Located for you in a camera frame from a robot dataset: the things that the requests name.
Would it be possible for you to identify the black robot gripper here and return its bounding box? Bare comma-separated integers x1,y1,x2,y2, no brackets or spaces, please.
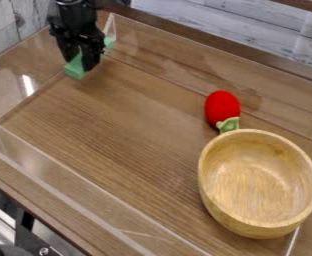
48,0,105,71

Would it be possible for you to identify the green rectangular block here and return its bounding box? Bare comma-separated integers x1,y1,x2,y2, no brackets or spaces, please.
64,37,116,80

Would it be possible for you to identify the light wooden bowl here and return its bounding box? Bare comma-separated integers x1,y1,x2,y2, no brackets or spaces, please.
197,129,312,239

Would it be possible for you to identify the red knitted strawberry toy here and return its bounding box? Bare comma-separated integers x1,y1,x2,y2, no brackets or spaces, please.
204,90,242,133

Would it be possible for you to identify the clear acrylic corner bracket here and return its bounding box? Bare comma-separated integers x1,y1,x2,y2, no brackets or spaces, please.
103,14,117,45

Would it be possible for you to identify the clear acrylic tray wall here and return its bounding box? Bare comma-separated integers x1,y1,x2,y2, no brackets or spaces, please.
0,113,216,256

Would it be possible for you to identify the black table frame leg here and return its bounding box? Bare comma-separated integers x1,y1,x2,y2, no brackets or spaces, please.
14,209,64,256

